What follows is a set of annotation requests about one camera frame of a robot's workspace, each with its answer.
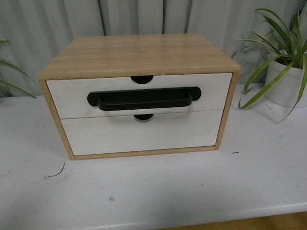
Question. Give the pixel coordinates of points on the white top drawer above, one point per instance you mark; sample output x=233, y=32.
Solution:
x=70, y=96

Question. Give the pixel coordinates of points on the white drawer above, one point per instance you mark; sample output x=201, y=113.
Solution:
x=101, y=135
x=70, y=96

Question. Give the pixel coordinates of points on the white bottom drawer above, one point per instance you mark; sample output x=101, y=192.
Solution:
x=101, y=135

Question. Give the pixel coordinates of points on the light wooden drawer cabinet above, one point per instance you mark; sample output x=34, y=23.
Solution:
x=140, y=57

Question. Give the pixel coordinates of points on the white plant pot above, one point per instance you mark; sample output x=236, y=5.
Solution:
x=285, y=91

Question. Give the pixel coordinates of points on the grey pleated curtain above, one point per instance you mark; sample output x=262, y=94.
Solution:
x=39, y=29

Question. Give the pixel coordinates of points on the green plant leaves left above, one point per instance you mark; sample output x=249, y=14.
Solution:
x=13, y=78

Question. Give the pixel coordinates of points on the green spider plant right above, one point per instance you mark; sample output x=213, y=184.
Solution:
x=284, y=44

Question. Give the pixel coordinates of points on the black metal drawer handle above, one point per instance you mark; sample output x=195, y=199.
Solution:
x=144, y=98

